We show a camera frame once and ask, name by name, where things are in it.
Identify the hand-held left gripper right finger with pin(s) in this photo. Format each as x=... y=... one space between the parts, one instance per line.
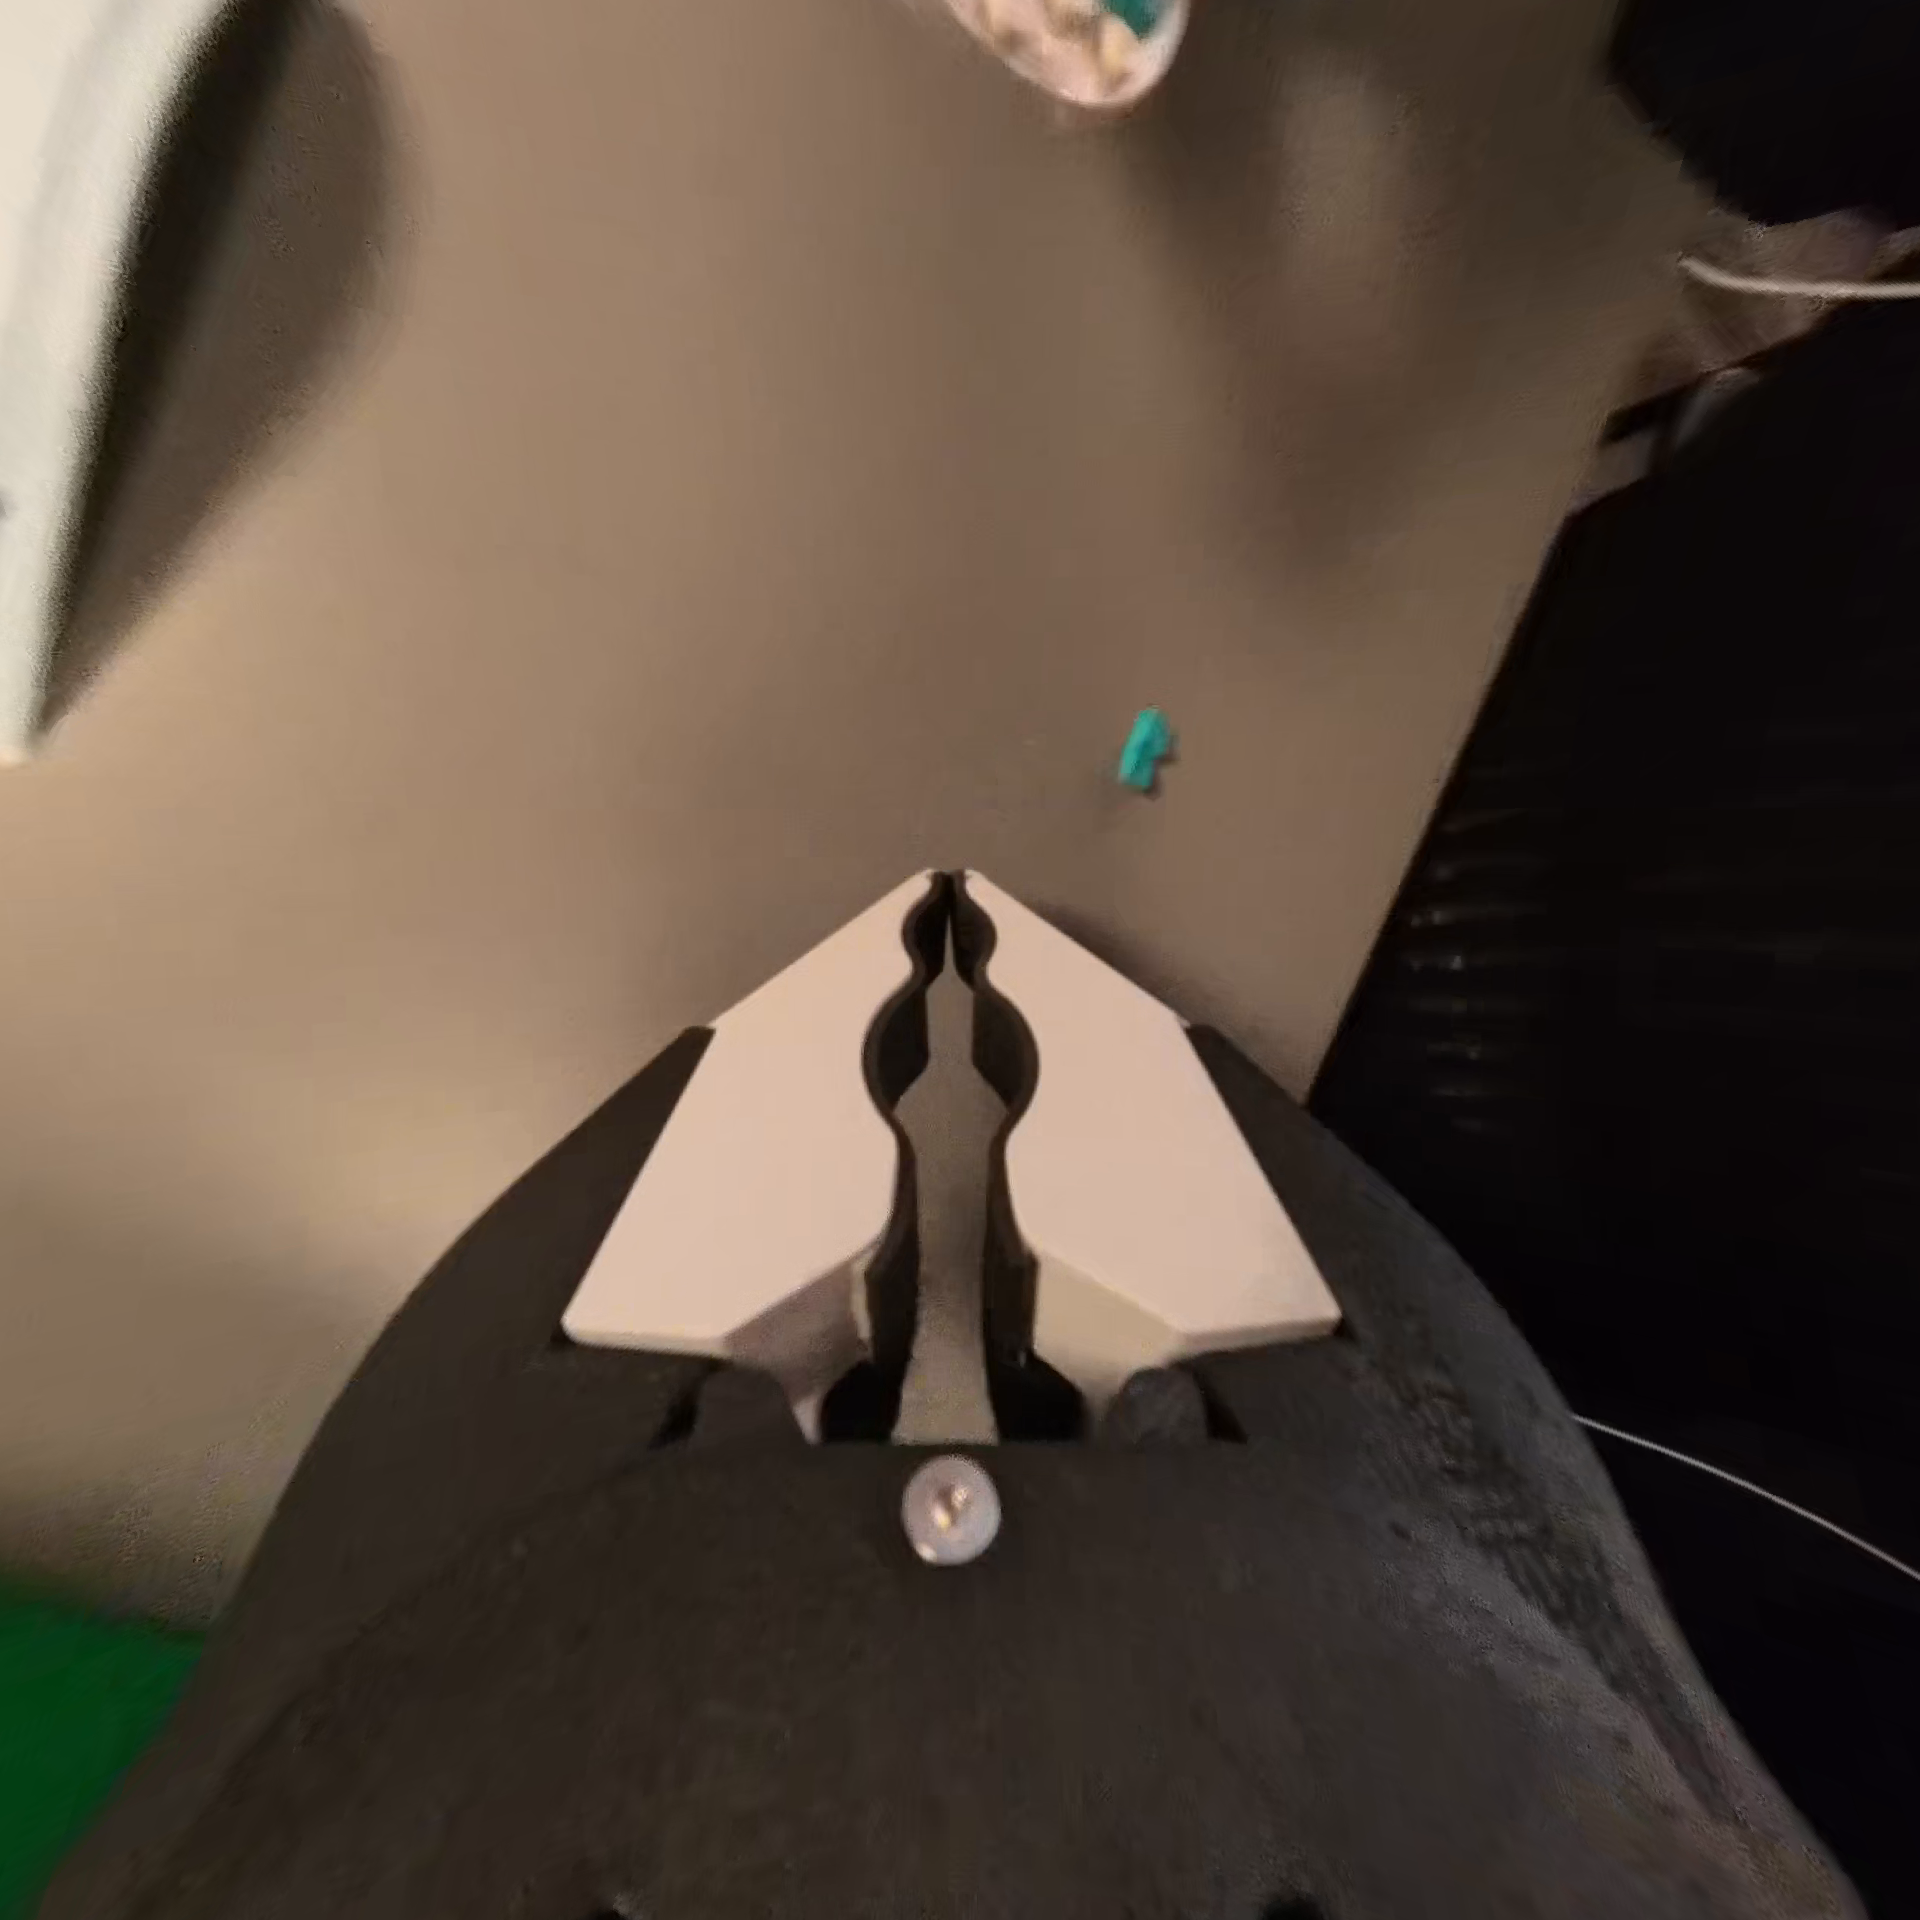
x=1155 y=1185

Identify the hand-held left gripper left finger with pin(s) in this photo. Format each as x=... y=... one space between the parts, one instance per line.
x=751 y=1185

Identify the small teal lego piece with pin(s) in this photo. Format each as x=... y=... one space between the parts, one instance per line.
x=1147 y=749

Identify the round white lego plate build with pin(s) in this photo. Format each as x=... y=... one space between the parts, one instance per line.
x=1080 y=43

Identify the black mesh office chair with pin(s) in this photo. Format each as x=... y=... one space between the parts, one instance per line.
x=1651 y=900

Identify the green plastic bin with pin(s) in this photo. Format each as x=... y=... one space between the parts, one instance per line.
x=76 y=1755

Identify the open light blue instruction booklet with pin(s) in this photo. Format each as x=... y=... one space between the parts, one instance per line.
x=76 y=299

